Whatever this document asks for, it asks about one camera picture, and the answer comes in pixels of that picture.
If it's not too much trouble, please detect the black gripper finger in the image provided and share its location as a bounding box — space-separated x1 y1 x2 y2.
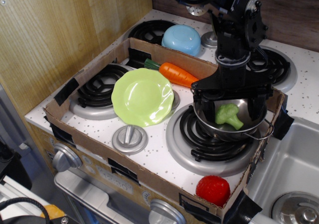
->
247 96 267 121
193 95 215 122

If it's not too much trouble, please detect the silver oven door handle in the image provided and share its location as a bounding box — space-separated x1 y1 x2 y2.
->
54 171 131 224

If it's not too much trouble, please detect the front silver stove knob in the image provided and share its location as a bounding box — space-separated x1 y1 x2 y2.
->
112 125 148 155

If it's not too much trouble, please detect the back left black burner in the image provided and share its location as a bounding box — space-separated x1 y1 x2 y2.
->
123 20 176 45

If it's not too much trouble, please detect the brown cardboard fence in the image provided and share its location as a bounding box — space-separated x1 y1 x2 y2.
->
43 37 295 224

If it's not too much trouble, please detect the black cable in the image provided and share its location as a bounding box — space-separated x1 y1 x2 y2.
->
0 196 52 224

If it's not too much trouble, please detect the back right black burner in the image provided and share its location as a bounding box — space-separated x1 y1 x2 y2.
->
246 46 298 93

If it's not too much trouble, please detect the front left black burner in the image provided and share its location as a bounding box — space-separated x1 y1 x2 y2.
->
69 63 133 120

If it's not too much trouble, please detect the left silver oven knob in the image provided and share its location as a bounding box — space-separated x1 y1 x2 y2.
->
52 143 82 172

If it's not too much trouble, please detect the silver oven knob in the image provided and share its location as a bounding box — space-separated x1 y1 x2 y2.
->
52 143 82 172
149 199 186 224

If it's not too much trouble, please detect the silver stove knob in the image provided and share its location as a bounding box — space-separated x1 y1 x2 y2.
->
201 31 217 49
112 125 148 155

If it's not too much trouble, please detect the light blue plastic bowl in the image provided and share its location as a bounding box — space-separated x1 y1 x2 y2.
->
161 25 201 57

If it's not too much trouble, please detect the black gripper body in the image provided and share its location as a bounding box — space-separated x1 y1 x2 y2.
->
191 65 274 102

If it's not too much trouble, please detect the light green plastic plate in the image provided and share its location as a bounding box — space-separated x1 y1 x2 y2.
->
111 68 174 127

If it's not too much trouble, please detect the hanging silver strainer ladle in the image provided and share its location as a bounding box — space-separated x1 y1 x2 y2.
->
186 6 208 16

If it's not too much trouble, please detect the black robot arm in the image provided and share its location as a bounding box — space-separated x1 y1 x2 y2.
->
176 0 274 122

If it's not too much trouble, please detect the yellow object at bottom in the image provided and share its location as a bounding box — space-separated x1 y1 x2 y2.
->
44 204 65 220

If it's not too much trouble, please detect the right silver oven knob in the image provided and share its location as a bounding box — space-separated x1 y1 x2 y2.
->
149 199 186 224

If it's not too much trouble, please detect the green toy broccoli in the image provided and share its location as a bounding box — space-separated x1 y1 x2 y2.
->
215 103 244 130

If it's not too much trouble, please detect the back silver stove knob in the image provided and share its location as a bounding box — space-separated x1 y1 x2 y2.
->
201 31 217 49

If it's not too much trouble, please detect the grey toy sink basin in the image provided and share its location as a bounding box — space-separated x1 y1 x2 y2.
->
247 117 319 224

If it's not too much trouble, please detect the silver sink drain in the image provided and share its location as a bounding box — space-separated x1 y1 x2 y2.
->
270 192 319 224

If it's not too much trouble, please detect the orange toy carrot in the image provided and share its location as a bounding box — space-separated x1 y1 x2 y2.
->
144 58 199 88

